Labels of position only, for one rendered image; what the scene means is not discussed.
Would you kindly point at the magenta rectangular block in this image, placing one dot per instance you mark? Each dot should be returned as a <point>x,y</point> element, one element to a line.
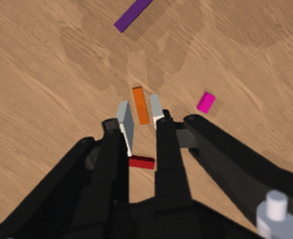
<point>205,102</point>

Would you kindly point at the purple rod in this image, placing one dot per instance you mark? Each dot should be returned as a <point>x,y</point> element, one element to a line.
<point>131,14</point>

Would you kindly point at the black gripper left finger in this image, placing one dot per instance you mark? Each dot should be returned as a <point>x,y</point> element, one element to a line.
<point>48,210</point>

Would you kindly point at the orange rod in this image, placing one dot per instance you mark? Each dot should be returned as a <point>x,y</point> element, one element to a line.
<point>141,104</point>

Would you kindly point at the red rod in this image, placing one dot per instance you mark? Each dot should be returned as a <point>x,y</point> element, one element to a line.
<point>141,161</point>

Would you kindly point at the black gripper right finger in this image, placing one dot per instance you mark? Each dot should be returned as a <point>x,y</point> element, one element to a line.
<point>261,190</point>

